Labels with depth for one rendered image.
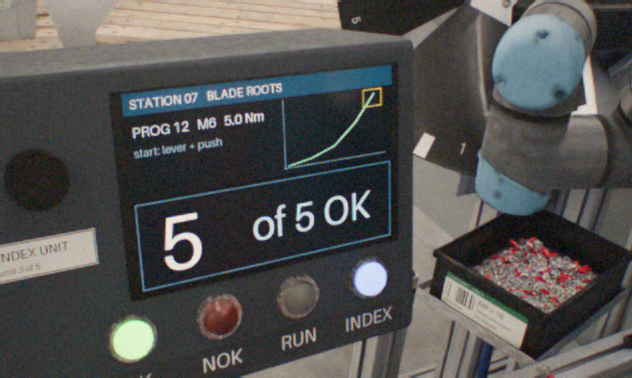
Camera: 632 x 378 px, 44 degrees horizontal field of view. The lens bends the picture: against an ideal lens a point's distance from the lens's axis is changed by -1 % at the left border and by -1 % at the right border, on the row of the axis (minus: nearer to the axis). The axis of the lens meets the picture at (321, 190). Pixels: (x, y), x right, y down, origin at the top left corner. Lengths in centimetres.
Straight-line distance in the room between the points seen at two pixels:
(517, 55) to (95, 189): 41
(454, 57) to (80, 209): 79
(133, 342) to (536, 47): 43
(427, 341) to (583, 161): 150
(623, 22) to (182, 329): 60
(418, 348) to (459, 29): 124
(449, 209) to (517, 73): 191
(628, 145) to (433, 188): 187
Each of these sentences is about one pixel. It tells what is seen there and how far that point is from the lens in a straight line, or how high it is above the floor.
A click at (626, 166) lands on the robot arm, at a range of 81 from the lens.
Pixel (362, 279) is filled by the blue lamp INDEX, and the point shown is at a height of 112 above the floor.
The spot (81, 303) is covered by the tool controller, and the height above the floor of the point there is 114.
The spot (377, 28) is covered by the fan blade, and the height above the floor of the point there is 100.
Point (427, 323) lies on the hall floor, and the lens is 230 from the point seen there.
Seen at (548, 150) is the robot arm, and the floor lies 110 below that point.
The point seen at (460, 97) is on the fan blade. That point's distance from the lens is 110.
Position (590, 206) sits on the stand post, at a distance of 161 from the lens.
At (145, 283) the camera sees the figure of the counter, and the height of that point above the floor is 114.
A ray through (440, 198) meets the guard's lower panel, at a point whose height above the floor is 15.
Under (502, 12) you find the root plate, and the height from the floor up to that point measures 110.
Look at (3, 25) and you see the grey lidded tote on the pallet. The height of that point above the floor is 22.
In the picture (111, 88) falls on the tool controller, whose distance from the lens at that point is 40.
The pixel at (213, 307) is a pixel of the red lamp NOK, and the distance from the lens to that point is 44.
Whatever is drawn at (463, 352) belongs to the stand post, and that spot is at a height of 37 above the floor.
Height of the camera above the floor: 140
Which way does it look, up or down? 29 degrees down
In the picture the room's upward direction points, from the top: 7 degrees clockwise
